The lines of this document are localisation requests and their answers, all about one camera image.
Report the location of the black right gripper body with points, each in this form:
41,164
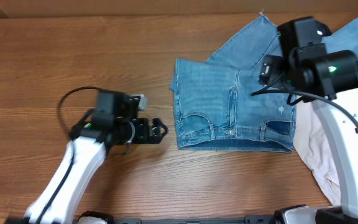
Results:
274,70

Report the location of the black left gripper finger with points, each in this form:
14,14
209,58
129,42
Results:
157,126
155,138

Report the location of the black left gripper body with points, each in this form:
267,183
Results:
140,136

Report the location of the blue denim jeans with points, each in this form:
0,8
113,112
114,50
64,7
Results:
217,105

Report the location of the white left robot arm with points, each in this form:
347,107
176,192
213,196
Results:
112,122

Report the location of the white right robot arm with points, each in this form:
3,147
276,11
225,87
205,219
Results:
328,79

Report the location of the beige cloth garment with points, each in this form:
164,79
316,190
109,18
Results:
312,146

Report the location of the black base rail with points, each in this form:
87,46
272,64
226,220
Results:
90,217

